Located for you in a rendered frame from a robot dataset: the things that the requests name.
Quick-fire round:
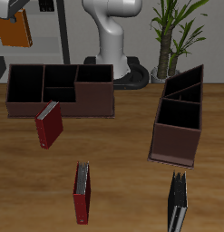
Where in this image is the upright dark red book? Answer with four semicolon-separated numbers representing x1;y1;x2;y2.
72;160;93;226

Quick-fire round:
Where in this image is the orange book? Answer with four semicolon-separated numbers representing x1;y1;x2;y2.
0;8;34;49

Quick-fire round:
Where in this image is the flat black base plate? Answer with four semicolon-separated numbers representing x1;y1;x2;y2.
83;55;151;91

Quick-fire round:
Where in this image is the dark grey pole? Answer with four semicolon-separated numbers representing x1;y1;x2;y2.
56;0;72;65

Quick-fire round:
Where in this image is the narrow dark brown desk caddy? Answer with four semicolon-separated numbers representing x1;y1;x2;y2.
147;63;205;169

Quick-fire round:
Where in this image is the black book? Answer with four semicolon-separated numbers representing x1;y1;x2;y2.
166;170;189;232

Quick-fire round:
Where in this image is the wide dark brown desk caddy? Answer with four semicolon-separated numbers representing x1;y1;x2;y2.
5;63;115;120

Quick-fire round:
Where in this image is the green pot plant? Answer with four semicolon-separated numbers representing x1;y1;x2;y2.
149;0;210;85

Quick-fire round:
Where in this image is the tilted dark red book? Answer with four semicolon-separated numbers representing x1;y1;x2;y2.
34;100;64;150

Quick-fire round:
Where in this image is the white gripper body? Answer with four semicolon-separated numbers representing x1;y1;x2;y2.
0;0;31;20

